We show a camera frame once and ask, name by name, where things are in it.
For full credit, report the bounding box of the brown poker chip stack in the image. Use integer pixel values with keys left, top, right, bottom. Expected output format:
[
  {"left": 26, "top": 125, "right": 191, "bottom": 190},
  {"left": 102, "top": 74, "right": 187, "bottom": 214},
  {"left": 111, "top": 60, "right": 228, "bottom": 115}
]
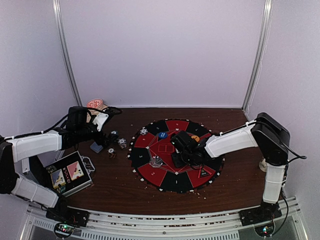
[{"left": 107, "top": 147, "right": 117, "bottom": 159}]

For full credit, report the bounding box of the round red black poker mat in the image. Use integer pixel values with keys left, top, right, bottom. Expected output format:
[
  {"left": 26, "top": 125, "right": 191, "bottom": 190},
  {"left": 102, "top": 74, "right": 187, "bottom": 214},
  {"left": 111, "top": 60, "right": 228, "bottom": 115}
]
[{"left": 127, "top": 118, "right": 225, "bottom": 193}]

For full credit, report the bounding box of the aluminium poker case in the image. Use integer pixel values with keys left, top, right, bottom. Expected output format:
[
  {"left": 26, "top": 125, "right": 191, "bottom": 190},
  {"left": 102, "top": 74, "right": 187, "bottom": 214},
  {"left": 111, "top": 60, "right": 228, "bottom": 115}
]
[{"left": 21, "top": 150, "right": 97, "bottom": 197}]

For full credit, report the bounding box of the front aluminium rail base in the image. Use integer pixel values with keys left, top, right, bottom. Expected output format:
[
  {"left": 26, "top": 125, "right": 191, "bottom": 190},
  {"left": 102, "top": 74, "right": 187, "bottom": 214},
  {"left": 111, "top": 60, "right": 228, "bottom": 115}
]
[{"left": 19, "top": 204, "right": 311, "bottom": 240}]

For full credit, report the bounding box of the black triangle all-in marker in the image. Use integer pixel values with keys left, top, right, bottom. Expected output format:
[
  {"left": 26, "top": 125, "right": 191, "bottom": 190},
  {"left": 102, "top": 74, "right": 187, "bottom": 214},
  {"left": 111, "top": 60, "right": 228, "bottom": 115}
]
[{"left": 198, "top": 168, "right": 212, "bottom": 178}]

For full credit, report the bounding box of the clear acrylic dealer button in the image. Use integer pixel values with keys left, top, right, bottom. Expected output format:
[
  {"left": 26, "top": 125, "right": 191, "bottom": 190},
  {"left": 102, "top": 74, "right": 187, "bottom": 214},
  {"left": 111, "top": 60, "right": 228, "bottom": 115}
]
[{"left": 149, "top": 155, "right": 164, "bottom": 168}]

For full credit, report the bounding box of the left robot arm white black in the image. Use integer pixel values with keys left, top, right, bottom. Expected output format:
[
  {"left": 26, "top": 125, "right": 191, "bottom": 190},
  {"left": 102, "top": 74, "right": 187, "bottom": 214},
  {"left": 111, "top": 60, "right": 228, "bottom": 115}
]
[{"left": 0, "top": 106, "right": 123, "bottom": 222}]

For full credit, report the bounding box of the blue small blind button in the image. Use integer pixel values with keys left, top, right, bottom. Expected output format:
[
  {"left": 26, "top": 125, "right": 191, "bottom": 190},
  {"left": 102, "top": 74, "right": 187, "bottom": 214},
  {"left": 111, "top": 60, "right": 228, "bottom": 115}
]
[{"left": 158, "top": 132, "right": 168, "bottom": 139}]

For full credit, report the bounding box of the blue white poker chip stack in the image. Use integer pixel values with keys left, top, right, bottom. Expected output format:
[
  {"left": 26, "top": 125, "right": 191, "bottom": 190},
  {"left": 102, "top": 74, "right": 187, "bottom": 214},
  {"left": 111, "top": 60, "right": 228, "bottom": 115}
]
[{"left": 117, "top": 138, "right": 127, "bottom": 149}]

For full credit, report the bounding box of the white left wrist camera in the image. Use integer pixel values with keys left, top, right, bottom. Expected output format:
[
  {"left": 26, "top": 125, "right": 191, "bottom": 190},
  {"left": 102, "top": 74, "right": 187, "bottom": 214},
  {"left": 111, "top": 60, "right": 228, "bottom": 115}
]
[{"left": 92, "top": 112, "right": 109, "bottom": 132}]

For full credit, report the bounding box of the green poker chip stack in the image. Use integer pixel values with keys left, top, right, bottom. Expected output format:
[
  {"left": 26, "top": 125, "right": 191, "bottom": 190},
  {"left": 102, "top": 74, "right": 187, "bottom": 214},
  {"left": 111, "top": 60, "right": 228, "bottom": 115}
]
[{"left": 108, "top": 130, "right": 119, "bottom": 143}]

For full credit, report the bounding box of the orange big blind button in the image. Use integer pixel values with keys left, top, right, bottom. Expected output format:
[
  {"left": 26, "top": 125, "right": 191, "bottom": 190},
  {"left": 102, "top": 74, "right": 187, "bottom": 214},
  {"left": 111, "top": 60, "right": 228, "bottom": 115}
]
[{"left": 191, "top": 135, "right": 200, "bottom": 142}]

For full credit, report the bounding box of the round wooden plate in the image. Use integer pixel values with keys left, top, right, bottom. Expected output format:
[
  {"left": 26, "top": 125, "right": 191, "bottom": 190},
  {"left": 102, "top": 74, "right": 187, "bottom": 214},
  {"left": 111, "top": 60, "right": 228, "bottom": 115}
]
[{"left": 86, "top": 104, "right": 108, "bottom": 123}]

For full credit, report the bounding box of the red white patterned bowl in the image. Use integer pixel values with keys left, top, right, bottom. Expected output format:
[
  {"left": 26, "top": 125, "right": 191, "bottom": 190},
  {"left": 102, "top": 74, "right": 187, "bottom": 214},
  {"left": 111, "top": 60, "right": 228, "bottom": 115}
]
[{"left": 86, "top": 98, "right": 104, "bottom": 109}]

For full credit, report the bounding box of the blue playing card deck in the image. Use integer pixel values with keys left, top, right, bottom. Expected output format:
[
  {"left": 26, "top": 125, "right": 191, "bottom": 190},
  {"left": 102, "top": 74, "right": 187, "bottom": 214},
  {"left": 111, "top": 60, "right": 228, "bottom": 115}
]
[{"left": 90, "top": 142, "right": 104, "bottom": 154}]

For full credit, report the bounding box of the right aluminium frame post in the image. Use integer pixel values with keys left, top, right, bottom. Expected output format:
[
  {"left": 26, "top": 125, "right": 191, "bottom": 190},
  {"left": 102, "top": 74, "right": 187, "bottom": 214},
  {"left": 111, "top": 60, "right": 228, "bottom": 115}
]
[{"left": 241, "top": 0, "right": 274, "bottom": 114}]

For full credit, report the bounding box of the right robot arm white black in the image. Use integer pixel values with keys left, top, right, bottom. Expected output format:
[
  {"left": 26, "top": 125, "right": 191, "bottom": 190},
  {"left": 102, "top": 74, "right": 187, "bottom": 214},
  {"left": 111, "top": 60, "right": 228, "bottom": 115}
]
[{"left": 170, "top": 112, "right": 307, "bottom": 226}]

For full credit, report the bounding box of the left aluminium frame post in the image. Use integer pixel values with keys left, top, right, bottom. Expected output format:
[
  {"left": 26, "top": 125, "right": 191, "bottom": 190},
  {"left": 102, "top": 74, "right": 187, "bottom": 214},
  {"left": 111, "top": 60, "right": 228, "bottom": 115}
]
[{"left": 52, "top": 0, "right": 83, "bottom": 106}]

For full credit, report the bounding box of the cream ceramic mug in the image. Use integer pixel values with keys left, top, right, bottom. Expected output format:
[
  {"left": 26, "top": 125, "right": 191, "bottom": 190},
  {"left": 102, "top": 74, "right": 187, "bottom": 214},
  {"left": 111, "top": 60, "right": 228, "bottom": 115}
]
[{"left": 258, "top": 158, "right": 267, "bottom": 173}]

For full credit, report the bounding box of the aluminium frame post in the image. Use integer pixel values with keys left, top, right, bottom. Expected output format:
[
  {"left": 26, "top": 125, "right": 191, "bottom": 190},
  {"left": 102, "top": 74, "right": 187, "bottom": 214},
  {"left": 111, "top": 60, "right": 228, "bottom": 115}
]
[
  {"left": 52, "top": 0, "right": 83, "bottom": 106},
  {"left": 241, "top": 0, "right": 274, "bottom": 114}
]

